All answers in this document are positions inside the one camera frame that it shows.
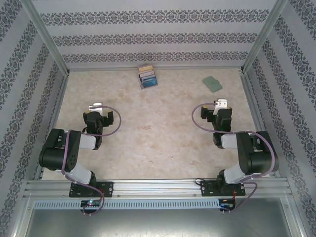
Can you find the green leather card holder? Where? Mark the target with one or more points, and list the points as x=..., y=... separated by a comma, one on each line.
x=212, y=84

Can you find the white credit card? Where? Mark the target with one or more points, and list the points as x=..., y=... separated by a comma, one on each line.
x=146, y=73

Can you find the tan gold credit card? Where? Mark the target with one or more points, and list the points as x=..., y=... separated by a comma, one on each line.
x=146, y=68

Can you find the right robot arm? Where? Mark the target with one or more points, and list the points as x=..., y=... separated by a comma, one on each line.
x=243, y=153

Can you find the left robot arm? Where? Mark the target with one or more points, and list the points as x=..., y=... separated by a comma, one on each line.
x=74, y=158

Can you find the black mounting plate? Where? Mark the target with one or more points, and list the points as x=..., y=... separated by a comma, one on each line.
x=108, y=188
x=206, y=188

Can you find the small circuit board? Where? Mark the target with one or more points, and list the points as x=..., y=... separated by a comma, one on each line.
x=225, y=204
x=91, y=203

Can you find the grey metal sheet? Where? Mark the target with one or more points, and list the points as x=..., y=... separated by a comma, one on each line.
x=158, y=224

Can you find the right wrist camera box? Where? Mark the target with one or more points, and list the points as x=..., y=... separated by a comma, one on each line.
x=221, y=101

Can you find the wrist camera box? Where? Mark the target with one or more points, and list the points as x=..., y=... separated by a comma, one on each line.
x=221, y=101
x=96, y=105

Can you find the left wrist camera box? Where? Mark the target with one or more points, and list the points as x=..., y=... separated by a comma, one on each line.
x=96, y=105

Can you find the aluminium side rail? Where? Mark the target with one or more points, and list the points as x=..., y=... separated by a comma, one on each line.
x=59, y=98
x=252, y=98

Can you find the aluminium frame post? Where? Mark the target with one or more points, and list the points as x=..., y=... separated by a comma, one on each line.
x=262, y=37
x=47, y=37

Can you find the long aluminium base rail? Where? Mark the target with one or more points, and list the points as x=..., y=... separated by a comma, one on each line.
x=155, y=187

